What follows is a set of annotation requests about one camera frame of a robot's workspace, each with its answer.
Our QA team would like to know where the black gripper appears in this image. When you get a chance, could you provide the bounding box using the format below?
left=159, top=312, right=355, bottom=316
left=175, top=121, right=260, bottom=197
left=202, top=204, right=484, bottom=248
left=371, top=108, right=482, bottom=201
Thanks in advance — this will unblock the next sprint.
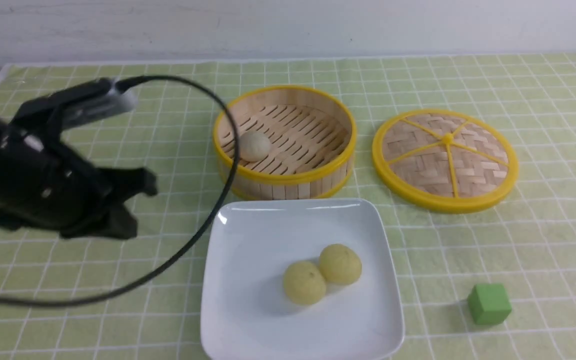
left=0, top=119, right=159, bottom=240

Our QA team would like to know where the white steamed bun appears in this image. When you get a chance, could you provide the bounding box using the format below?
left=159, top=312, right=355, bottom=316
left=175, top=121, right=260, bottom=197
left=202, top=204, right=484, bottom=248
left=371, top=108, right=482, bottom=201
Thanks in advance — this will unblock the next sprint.
left=239, top=130, right=272, bottom=163

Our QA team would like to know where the yellow steamed bun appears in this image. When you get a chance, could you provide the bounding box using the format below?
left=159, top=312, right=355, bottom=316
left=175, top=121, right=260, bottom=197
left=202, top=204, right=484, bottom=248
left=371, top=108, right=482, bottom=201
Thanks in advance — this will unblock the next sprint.
left=282, top=260, right=327, bottom=306
left=318, top=243, right=362, bottom=286

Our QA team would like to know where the white square plate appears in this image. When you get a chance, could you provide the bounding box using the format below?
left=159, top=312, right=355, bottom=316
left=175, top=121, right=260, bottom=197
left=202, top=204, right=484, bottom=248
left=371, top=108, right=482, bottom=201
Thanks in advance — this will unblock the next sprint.
left=200, top=198, right=405, bottom=360

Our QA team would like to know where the yellow steamed bun on plate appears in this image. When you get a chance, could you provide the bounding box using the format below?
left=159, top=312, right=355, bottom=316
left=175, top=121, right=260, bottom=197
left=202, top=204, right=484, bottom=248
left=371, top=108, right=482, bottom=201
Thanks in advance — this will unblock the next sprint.
left=282, top=260, right=327, bottom=306

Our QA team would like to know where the bamboo steamer basket yellow rim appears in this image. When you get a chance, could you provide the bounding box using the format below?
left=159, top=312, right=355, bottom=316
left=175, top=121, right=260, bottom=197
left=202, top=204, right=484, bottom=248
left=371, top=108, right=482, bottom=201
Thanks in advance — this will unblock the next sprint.
left=228, top=85, right=358, bottom=201

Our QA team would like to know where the woven bamboo steamer lid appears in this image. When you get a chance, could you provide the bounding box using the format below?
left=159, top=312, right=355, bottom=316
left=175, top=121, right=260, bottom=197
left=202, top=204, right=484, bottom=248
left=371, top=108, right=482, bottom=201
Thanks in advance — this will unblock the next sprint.
left=371, top=109, right=520, bottom=214

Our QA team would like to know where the green cube block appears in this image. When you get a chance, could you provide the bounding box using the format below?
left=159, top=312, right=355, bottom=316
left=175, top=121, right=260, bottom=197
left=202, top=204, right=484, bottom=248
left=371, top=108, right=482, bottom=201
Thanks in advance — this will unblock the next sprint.
left=467, top=283, right=513, bottom=326

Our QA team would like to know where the green checkered tablecloth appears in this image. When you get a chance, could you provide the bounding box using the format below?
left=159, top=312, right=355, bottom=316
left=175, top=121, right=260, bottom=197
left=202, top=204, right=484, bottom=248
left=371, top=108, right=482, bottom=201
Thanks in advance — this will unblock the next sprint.
left=0, top=54, right=576, bottom=360

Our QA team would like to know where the black cable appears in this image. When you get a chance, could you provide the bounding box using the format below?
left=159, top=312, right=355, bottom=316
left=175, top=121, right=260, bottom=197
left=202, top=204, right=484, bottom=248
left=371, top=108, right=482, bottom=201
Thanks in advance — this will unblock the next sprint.
left=0, top=75, right=242, bottom=307

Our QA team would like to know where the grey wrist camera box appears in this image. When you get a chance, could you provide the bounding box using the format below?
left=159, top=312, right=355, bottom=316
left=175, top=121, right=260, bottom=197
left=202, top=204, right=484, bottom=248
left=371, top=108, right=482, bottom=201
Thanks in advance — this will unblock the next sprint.
left=11, top=78, right=138, bottom=133

